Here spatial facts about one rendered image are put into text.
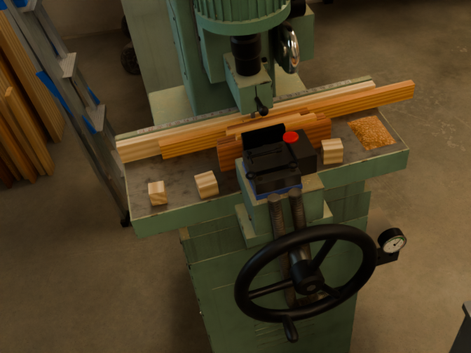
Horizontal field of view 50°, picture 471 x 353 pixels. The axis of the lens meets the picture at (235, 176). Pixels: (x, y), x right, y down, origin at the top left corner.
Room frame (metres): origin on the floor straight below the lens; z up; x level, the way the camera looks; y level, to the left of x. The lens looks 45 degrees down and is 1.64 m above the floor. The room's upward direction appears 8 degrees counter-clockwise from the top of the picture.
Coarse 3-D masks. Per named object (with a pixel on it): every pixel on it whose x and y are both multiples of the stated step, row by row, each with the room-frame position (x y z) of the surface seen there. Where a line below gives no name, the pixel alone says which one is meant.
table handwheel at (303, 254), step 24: (288, 240) 0.52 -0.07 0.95; (312, 240) 0.52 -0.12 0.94; (336, 240) 0.53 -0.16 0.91; (360, 240) 0.53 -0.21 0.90; (264, 264) 0.51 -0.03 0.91; (312, 264) 0.53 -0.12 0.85; (240, 288) 0.50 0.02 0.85; (264, 288) 0.52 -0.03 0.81; (312, 288) 0.51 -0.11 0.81; (360, 288) 0.54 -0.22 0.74; (264, 312) 0.51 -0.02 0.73; (288, 312) 0.52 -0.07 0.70; (312, 312) 0.52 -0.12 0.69
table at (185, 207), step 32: (160, 160) 0.82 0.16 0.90; (192, 160) 0.81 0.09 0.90; (320, 160) 0.75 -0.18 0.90; (352, 160) 0.74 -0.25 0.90; (384, 160) 0.74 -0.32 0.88; (128, 192) 0.74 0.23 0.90; (192, 192) 0.71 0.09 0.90; (224, 192) 0.70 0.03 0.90; (160, 224) 0.67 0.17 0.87; (192, 224) 0.68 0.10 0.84; (320, 224) 0.62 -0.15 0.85
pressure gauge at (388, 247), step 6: (390, 228) 0.71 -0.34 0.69; (396, 228) 0.71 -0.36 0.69; (384, 234) 0.70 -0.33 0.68; (390, 234) 0.69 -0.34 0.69; (396, 234) 0.69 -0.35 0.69; (402, 234) 0.69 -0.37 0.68; (378, 240) 0.70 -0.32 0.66; (384, 240) 0.69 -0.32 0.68; (390, 240) 0.68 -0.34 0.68; (396, 240) 0.68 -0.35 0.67; (402, 240) 0.69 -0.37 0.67; (384, 246) 0.68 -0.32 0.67; (390, 246) 0.68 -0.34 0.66; (396, 246) 0.69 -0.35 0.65; (402, 246) 0.69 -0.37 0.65; (384, 252) 0.68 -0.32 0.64; (390, 252) 0.68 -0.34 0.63
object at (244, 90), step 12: (228, 60) 0.92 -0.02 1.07; (228, 72) 0.90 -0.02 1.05; (264, 72) 0.86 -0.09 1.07; (228, 84) 0.92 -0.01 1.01; (240, 84) 0.83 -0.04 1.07; (252, 84) 0.82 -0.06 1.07; (264, 84) 0.82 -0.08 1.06; (240, 96) 0.81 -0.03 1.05; (252, 96) 0.82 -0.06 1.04; (264, 96) 0.82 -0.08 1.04; (240, 108) 0.82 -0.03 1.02; (252, 108) 0.82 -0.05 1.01
